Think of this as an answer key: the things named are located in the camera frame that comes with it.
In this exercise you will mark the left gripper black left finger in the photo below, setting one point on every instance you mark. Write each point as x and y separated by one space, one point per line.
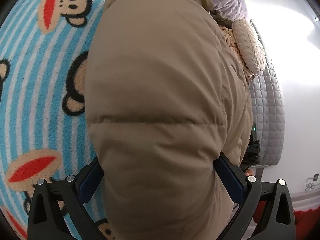
45 218

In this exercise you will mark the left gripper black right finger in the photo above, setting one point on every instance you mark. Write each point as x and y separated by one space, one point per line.
277 220

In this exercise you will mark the tan puffer jacket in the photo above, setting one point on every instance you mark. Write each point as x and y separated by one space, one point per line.
164 96

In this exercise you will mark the red sleeve right forearm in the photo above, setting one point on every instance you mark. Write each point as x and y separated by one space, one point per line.
307 222

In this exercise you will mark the grey quilted headboard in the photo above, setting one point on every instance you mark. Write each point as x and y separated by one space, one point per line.
268 115

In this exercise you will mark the beige chunky knit throw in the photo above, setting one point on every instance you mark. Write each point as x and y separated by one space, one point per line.
231 41

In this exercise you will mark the cream quilted pillow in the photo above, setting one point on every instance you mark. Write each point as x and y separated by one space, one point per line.
250 47

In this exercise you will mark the brown plush toy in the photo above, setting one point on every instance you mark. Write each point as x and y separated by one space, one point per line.
221 19

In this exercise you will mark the blue monkey print blanket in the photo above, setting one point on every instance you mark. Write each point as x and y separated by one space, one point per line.
44 48

